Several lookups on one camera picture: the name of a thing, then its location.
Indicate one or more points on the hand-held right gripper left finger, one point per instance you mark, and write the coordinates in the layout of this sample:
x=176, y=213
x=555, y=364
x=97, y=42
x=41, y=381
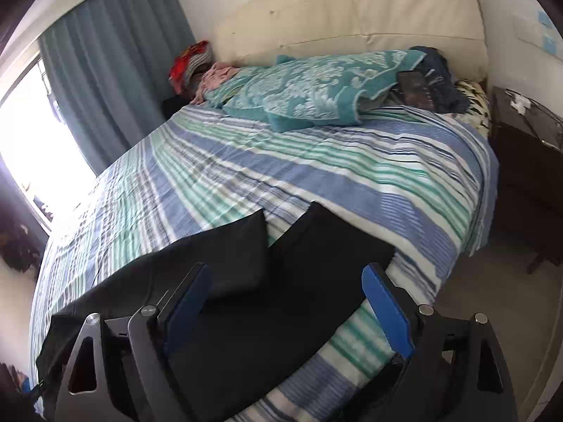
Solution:
x=189, y=307

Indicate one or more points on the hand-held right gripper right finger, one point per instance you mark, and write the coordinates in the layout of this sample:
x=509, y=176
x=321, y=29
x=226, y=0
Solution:
x=387, y=307

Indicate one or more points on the black pants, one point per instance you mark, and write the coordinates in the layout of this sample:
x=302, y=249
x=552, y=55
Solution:
x=264, y=316

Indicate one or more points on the striped bed sheet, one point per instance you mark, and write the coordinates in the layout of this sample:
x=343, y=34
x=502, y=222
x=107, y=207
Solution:
x=308, y=171

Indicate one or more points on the dark hanging clothes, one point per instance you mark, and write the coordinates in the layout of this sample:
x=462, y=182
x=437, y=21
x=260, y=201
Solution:
x=20, y=246

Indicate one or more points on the dark wooden nightstand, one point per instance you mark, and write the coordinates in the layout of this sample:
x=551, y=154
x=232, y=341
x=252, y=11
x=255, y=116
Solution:
x=523, y=176

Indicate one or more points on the pile of colourful clothes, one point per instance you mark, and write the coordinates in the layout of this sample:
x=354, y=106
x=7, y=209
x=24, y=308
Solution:
x=15, y=384

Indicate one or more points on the black bag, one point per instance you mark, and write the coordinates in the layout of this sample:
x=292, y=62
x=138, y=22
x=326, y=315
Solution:
x=176, y=106

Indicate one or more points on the black and white patterned pillow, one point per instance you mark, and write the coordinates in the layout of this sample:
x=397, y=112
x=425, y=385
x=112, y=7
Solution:
x=477, y=105

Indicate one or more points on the dark blue jeans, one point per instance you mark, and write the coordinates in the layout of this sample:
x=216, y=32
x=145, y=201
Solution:
x=446, y=92

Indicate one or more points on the teal patterned pillow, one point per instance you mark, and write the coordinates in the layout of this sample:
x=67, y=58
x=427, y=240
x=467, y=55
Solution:
x=237, y=85
x=316, y=92

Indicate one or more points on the pink cloth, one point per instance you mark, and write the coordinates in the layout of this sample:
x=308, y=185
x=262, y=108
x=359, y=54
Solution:
x=213, y=77

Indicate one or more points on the small white object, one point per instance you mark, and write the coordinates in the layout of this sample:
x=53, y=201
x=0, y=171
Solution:
x=520, y=104

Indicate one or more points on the red clothes pile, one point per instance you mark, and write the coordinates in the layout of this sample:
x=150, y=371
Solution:
x=189, y=61

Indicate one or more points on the blue curtain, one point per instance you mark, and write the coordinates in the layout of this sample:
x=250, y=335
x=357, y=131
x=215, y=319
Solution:
x=110, y=61

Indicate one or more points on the cream padded headboard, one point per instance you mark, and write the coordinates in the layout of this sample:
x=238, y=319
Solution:
x=352, y=4

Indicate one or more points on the white wall switch plate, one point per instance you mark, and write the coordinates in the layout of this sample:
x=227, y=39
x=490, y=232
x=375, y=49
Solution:
x=532, y=30

